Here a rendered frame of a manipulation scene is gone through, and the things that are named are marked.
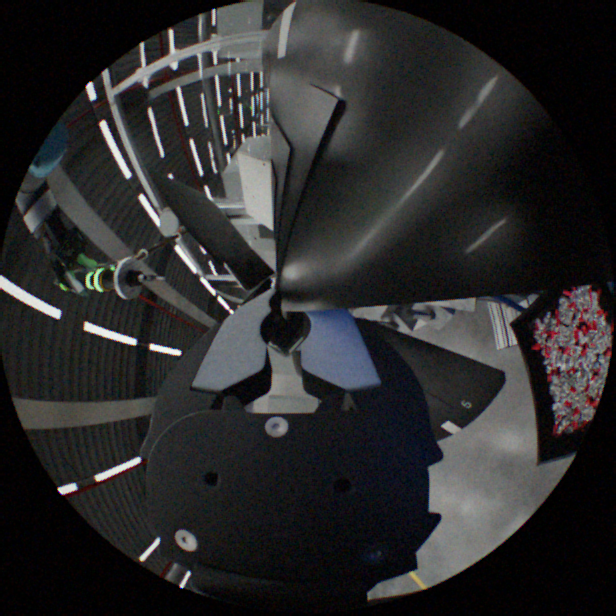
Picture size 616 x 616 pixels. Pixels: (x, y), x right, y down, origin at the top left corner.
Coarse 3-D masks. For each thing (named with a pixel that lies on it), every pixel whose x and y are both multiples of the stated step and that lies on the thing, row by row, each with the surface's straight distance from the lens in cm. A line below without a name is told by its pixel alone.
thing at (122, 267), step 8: (120, 264) 36; (128, 264) 36; (136, 264) 38; (120, 272) 35; (120, 280) 35; (120, 288) 35; (128, 288) 36; (136, 288) 38; (128, 296) 36; (136, 296) 38
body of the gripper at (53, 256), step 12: (48, 228) 45; (60, 228) 45; (72, 228) 48; (48, 240) 49; (60, 240) 47; (72, 240) 46; (84, 240) 47; (60, 252) 46; (72, 252) 47; (60, 264) 50; (72, 264) 47
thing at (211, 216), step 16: (160, 176) 38; (160, 192) 33; (176, 192) 38; (192, 192) 45; (176, 208) 33; (192, 208) 38; (208, 208) 43; (192, 224) 33; (208, 224) 37; (224, 224) 41; (208, 240) 33; (224, 240) 36; (240, 240) 39; (224, 256) 33
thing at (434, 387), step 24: (384, 336) 26; (408, 336) 25; (408, 360) 26; (432, 360) 26; (456, 360) 26; (432, 384) 27; (456, 384) 27; (480, 384) 28; (432, 408) 29; (456, 408) 30; (480, 408) 30; (456, 432) 34
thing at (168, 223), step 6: (168, 210) 115; (162, 216) 117; (168, 216) 114; (174, 216) 112; (162, 222) 118; (168, 222) 115; (174, 222) 112; (162, 228) 118; (168, 228) 115; (174, 228) 113; (168, 234) 116
